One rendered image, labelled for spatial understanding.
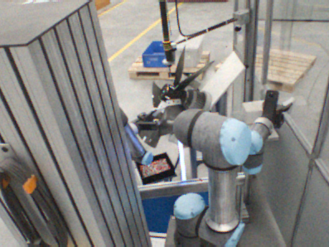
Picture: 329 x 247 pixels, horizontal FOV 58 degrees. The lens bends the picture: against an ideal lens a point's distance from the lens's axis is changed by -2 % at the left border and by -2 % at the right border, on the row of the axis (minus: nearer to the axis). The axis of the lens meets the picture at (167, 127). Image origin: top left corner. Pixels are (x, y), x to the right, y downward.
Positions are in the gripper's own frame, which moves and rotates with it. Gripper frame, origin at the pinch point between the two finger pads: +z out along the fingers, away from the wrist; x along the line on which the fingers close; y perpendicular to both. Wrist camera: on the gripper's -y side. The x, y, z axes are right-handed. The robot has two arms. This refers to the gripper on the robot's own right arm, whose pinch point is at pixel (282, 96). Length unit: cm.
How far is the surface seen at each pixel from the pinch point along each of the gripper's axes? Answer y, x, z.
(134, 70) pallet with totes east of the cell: 90, -303, 198
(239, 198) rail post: 76, -29, 3
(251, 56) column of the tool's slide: 13, -48, 76
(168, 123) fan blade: 21, -63, -7
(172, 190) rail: 56, -56, -24
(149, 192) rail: 54, -67, -33
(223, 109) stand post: 36, -54, 38
